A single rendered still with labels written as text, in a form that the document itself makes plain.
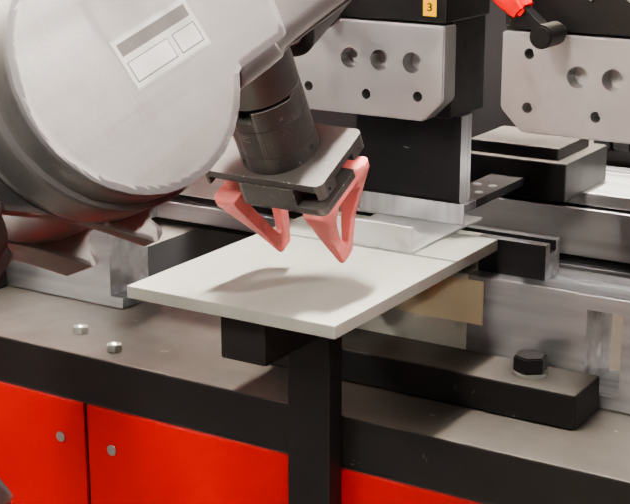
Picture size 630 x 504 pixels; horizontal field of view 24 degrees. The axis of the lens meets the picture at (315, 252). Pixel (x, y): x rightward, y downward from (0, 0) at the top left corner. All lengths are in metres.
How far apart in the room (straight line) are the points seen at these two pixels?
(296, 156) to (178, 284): 0.14
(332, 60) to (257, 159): 0.23
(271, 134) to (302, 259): 0.17
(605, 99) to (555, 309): 0.18
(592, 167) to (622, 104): 0.35
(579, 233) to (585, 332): 0.29
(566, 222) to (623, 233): 0.06
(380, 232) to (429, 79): 0.13
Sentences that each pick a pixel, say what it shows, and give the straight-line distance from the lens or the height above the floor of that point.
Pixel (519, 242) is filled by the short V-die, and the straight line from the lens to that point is 1.21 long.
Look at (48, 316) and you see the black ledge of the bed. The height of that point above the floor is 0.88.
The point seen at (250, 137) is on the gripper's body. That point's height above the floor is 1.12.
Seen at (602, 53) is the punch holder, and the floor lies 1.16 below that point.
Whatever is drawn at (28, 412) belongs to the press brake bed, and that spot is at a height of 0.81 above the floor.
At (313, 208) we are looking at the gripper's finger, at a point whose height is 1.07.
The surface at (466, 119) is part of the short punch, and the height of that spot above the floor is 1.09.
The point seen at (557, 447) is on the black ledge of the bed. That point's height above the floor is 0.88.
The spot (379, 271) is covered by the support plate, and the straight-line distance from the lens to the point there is 1.11.
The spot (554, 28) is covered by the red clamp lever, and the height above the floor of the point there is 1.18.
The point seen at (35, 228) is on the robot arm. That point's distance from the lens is 0.44.
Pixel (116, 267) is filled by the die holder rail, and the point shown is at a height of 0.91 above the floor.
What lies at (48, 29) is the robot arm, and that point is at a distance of 0.40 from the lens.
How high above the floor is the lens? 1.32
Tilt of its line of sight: 16 degrees down
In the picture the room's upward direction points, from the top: straight up
